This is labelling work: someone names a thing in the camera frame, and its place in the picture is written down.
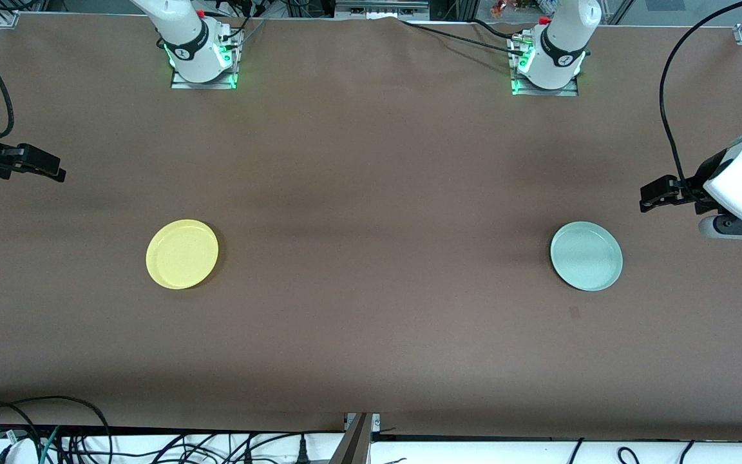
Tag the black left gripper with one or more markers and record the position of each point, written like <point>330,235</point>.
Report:
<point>699,182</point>

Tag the pale green round plate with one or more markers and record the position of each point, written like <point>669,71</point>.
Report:
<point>587,256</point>

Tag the yellow round plate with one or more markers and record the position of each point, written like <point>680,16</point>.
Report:
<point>182,254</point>

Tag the brown table cover sheet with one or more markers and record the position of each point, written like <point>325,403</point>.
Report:
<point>371,161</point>

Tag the grey power strip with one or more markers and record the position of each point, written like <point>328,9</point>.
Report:
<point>380,8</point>

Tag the aluminium profile strut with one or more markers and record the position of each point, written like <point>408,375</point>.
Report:
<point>353,444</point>

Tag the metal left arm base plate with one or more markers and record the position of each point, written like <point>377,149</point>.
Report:
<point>570,92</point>

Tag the small aluminium corner bracket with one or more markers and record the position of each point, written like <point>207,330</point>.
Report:
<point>8,18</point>

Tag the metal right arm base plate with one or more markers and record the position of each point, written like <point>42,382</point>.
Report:
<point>184,84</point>

